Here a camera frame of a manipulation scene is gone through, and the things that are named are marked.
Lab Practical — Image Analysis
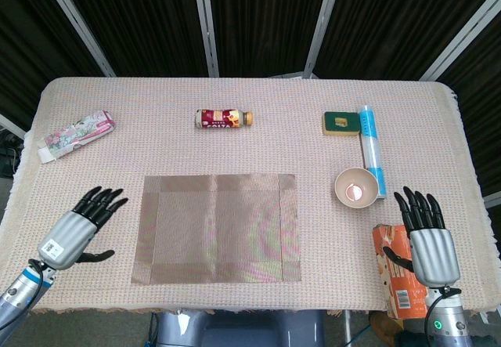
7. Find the right black and grey robot hand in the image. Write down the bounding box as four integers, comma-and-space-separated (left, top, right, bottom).
382, 186, 461, 287

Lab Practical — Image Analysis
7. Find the left black and grey robot hand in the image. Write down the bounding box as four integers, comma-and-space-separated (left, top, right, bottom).
37, 186, 129, 270

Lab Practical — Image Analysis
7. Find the beige plastic bowl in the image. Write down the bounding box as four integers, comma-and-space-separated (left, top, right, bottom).
334, 166, 380, 210

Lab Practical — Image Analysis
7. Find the brown woven placemat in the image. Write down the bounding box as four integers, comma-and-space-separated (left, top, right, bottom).
131, 173, 303, 285

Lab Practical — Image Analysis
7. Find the orange snack box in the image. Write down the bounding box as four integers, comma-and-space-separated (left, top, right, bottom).
371, 223, 428, 320

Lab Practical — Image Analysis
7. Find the floral pink tissue pack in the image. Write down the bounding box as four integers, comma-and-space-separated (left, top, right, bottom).
38, 110, 117, 164

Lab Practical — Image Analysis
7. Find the clear bag roll blue label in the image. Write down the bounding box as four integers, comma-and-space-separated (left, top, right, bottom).
359, 103, 387, 201

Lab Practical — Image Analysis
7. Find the green and yellow sponge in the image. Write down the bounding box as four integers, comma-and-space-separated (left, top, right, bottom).
322, 110, 362, 137

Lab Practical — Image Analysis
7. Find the dark pleated screen panel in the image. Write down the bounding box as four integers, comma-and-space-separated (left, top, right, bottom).
0, 0, 109, 131
315, 0, 501, 80
438, 9, 501, 197
207, 0, 332, 78
58, 0, 208, 78

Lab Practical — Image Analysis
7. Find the grey robot torso base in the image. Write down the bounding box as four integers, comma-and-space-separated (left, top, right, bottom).
154, 309, 328, 347

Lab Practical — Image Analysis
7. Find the Costa coffee bottle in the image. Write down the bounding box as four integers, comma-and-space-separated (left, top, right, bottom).
194, 107, 254, 131

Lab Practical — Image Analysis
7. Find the beige woven tablecloth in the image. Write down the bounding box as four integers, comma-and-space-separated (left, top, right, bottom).
0, 76, 492, 316

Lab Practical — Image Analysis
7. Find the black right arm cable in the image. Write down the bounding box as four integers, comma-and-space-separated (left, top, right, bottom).
424, 284, 463, 347

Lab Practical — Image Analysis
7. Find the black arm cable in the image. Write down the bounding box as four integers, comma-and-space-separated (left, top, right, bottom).
0, 258, 45, 332
424, 284, 463, 347

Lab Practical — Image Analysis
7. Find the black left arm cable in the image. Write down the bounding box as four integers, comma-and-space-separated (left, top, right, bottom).
0, 258, 45, 332

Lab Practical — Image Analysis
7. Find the white screen frame post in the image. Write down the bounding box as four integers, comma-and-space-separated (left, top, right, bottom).
190, 0, 220, 78
303, 0, 345, 78
418, 0, 501, 81
38, 0, 117, 78
0, 114, 27, 139

